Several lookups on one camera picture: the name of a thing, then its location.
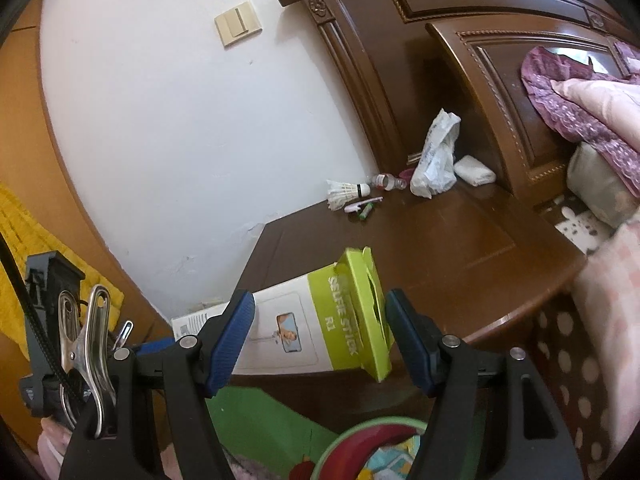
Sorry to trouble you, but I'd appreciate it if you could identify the silver metal clip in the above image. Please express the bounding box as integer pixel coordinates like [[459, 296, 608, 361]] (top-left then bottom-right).
[[57, 285, 118, 436], [112, 320, 135, 351]]

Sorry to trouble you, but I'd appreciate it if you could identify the pink checkered blanket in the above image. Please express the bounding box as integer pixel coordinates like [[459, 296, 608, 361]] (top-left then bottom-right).
[[570, 220, 640, 480]]

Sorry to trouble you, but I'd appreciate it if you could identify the small wooden headboard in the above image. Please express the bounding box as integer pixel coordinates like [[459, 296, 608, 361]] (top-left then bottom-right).
[[425, 20, 640, 211]]

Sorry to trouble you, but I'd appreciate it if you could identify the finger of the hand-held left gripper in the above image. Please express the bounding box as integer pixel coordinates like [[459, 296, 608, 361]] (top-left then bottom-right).
[[119, 337, 176, 392]]

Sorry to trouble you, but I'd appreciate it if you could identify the red bin green rim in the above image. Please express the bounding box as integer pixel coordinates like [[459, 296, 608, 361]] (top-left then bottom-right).
[[312, 416, 431, 480]]

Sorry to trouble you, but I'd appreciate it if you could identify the white printed plastic bag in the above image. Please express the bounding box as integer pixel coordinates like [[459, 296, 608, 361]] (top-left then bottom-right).
[[410, 108, 462, 198]]

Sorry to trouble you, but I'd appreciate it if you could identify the grey pillow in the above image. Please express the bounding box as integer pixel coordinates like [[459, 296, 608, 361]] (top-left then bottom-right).
[[566, 142, 640, 231]]

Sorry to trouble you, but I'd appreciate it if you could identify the yellow cloth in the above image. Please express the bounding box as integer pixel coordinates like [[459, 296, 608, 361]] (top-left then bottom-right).
[[0, 180, 126, 361]]

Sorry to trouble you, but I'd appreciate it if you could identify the white feather shuttlecock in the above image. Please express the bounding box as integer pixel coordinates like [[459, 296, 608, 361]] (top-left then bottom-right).
[[326, 178, 372, 212]]

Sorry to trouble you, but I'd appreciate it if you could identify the pink pillow purple lace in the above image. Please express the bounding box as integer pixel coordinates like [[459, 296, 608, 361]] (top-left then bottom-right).
[[520, 45, 640, 191]]

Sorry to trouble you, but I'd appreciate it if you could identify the fluffy pink rug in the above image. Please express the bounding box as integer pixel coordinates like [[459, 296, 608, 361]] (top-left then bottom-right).
[[220, 452, 301, 480]]

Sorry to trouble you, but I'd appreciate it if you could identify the pink white plastic stick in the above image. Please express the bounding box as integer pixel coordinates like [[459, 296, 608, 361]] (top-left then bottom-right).
[[345, 196, 384, 212]]

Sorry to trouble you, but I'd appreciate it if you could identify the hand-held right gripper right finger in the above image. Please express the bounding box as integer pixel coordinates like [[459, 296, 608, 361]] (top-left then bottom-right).
[[384, 288, 586, 480]]

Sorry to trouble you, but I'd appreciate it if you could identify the wet wipes packet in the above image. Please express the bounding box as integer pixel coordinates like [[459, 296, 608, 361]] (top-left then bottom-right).
[[367, 435, 426, 480]]

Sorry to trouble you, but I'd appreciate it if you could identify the black cable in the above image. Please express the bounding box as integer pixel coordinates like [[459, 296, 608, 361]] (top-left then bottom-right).
[[0, 232, 76, 411]]

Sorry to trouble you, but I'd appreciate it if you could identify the beige wall switch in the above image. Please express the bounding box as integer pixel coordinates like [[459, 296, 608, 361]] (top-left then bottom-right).
[[214, 2, 263, 49]]

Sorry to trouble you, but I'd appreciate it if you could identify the black white patterned cloth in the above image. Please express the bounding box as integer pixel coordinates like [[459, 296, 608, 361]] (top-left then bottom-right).
[[552, 195, 616, 256]]

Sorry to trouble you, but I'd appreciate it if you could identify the large wooden headboard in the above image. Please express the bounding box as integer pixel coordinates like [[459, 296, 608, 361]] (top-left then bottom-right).
[[277, 0, 640, 191]]

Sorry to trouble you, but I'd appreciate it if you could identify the clear plastic bottle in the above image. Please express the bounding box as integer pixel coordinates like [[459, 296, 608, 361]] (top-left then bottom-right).
[[370, 172, 408, 192]]

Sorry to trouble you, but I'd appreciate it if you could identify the brown polka dot bedsheet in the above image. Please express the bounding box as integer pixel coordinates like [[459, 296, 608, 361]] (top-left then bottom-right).
[[530, 300, 616, 480]]

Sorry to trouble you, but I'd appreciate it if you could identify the dark wooden nightstand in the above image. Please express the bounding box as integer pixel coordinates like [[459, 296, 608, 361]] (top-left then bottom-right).
[[200, 180, 588, 431]]

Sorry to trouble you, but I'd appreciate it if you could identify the orange wooden door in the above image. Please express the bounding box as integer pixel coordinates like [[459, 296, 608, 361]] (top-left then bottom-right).
[[0, 0, 173, 341]]

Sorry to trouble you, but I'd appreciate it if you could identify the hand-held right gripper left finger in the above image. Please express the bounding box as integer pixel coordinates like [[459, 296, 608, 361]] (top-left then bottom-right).
[[59, 289, 257, 480]]

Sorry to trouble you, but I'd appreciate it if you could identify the white green cardboard box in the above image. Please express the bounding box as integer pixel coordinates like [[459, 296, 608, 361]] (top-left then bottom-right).
[[171, 246, 393, 383]]

